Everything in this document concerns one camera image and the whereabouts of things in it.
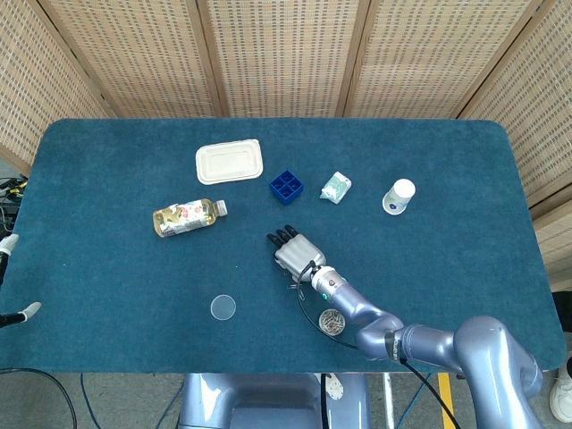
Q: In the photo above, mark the clear bottle with yellow liquid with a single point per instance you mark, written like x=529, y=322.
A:
x=187, y=216

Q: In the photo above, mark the cream rectangular tray lid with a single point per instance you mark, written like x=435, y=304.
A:
x=228, y=161

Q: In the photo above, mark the clear round plastic lid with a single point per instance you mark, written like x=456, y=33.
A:
x=223, y=307

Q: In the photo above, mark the white green tissue packet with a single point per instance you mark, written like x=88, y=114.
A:
x=335, y=187

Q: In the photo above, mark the clear jar of paperclips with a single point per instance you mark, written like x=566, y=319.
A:
x=330, y=322

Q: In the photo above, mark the white floral paper cup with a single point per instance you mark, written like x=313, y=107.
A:
x=399, y=196

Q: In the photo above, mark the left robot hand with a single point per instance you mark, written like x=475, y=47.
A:
x=9, y=243

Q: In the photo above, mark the blue table cloth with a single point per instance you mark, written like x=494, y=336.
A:
x=134, y=268

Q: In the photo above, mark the white table leg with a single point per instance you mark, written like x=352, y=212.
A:
x=387, y=389

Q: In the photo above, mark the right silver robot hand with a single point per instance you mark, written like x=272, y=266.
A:
x=297, y=254

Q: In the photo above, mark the silver-blue robot torso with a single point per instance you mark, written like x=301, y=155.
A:
x=268, y=402

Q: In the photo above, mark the blue four-compartment box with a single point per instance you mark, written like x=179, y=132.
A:
x=287, y=187

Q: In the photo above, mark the woven wicker folding screen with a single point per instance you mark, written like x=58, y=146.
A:
x=286, y=58

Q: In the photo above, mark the white shoe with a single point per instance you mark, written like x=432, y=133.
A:
x=563, y=393

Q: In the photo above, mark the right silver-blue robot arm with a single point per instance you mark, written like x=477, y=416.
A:
x=491, y=348

